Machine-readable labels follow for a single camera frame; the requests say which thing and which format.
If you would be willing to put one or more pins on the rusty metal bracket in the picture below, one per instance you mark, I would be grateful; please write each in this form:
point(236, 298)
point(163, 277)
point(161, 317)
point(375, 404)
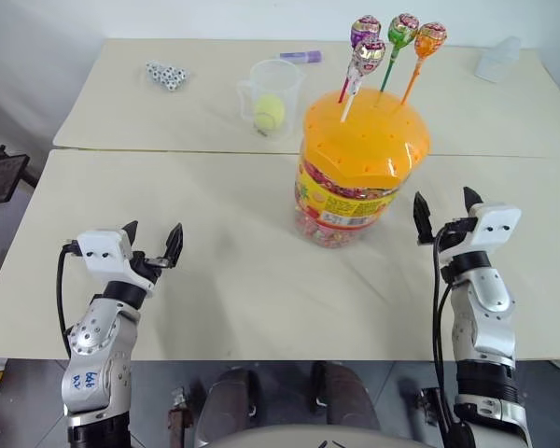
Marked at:
point(179, 420)

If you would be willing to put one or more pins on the orange wrapped lollipop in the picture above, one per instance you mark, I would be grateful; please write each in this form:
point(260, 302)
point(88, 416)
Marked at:
point(430, 39)

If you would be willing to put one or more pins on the yellow tennis ball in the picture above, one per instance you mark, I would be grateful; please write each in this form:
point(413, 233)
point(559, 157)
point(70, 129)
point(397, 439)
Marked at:
point(270, 112)

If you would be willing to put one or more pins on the clear plastic candy jar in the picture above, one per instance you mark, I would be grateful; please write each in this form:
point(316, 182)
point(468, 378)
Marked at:
point(340, 214)

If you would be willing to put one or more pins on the dark rounded shape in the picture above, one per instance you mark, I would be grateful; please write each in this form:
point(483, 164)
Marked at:
point(345, 392)
point(228, 396)

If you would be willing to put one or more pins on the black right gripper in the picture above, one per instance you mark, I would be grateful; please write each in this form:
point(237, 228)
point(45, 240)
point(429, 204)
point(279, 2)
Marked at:
point(455, 235)

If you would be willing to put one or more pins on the green wrapped lollipop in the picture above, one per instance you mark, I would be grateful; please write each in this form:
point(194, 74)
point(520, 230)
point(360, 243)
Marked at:
point(402, 29)

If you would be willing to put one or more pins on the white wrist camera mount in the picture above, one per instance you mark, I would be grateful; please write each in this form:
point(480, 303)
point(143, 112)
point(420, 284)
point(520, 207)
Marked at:
point(103, 247)
point(494, 224)

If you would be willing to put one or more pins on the orange perforated jar lid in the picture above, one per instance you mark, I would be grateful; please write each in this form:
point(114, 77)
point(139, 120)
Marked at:
point(364, 135)

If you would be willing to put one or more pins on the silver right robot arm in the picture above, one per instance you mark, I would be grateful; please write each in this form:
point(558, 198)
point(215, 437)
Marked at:
point(485, 308)

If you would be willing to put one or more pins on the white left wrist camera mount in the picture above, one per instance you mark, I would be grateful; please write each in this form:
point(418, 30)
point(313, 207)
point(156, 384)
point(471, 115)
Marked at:
point(103, 247)

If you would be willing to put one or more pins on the grey robot torso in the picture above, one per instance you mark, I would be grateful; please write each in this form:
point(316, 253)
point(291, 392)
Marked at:
point(317, 436)

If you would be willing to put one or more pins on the black panel on stand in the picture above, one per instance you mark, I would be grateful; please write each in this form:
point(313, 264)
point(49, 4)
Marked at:
point(0, 177)

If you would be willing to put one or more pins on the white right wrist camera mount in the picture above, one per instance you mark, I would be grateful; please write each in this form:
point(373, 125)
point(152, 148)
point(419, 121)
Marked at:
point(494, 224)

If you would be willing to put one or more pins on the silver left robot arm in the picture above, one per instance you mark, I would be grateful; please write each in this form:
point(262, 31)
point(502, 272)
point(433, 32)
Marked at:
point(98, 354)

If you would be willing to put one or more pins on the purple wrapped lollipop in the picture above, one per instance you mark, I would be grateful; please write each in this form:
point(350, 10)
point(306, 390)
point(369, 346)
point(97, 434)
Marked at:
point(365, 29)

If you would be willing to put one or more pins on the clear plastic measuring cup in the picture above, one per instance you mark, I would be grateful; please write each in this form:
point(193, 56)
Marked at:
point(273, 79)

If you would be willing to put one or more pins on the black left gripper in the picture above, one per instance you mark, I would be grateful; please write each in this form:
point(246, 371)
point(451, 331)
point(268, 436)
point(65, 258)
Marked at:
point(145, 265)

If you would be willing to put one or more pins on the pink silver wrapped lollipop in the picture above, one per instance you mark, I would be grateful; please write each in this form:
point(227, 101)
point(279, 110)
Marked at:
point(368, 55)

